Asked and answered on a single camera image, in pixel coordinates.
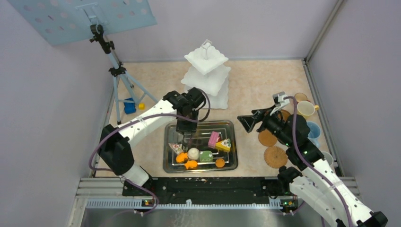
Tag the blue mug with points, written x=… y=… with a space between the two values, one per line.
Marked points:
x=315 y=133

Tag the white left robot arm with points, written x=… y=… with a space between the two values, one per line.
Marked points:
x=115 y=146

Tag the brown mug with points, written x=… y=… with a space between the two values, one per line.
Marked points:
x=300 y=97

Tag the woven coaster front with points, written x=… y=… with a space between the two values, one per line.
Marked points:
x=275 y=157

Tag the white round bun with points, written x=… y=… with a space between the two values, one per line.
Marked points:
x=193 y=154

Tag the blue toy block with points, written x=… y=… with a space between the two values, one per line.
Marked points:
x=129 y=106

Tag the brown coaster back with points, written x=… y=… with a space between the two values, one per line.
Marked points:
x=283 y=115

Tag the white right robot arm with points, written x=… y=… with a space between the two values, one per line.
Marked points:
x=311 y=178

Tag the stainless steel tray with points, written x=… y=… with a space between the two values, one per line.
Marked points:
x=200 y=141

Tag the metal tongs with pink tips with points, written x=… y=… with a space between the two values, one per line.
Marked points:
x=186 y=141

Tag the yellow mug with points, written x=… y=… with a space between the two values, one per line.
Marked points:
x=306 y=109

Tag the white three-tier dessert stand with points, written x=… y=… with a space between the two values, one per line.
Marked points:
x=209 y=73

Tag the pink cake slice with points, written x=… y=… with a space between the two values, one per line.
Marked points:
x=214 y=138

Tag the orange fish cake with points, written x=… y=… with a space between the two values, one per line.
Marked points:
x=191 y=164
x=182 y=157

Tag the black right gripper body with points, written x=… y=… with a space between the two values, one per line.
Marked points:
x=272 y=123

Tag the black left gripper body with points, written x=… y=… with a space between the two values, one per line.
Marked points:
x=185 y=125

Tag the white cable duct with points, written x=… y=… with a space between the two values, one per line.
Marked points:
x=140 y=204

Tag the yellow cake slice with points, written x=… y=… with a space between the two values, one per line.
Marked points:
x=224 y=145

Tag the orange round cookie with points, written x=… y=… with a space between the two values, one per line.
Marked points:
x=220 y=163

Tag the brown coaster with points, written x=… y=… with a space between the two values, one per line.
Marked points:
x=283 y=115
x=267 y=139

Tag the brown coaster middle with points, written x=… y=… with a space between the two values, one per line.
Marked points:
x=267 y=139

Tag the light blue music stand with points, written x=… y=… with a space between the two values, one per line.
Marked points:
x=53 y=57

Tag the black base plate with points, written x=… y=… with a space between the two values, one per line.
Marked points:
x=211 y=190

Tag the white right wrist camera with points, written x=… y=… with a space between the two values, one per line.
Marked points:
x=280 y=101

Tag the green roll cake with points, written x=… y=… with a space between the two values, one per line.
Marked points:
x=206 y=156

